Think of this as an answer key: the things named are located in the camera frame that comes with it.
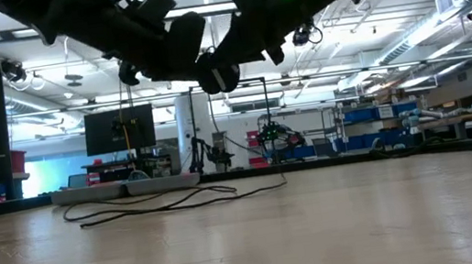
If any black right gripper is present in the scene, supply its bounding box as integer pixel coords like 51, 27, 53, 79
205, 3, 301, 75

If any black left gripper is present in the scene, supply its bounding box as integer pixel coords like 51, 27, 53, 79
100, 10, 214, 91

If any long thin black cord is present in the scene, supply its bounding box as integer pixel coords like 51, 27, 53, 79
48, 83, 291, 232

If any black tripod stand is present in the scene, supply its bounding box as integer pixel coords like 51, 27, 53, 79
190, 131, 237, 177

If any black monitor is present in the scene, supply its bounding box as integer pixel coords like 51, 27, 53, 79
81, 102, 159, 159

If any black cluttered desk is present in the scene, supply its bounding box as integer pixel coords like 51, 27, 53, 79
82, 151, 174, 189

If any wooden workbench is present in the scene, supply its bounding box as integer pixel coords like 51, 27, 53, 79
417, 111, 472, 147

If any red storage bin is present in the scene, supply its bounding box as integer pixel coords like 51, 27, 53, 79
9, 148, 31, 176

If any black hanging camera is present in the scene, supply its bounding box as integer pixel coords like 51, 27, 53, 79
0, 55, 29, 86
290, 22, 325, 49

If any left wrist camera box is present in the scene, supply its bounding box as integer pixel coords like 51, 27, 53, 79
124, 0, 180, 28

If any black pointed bracket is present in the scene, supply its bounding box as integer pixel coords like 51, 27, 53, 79
368, 136, 387, 155

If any black frame cable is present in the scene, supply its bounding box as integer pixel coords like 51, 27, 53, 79
366, 133, 449, 163

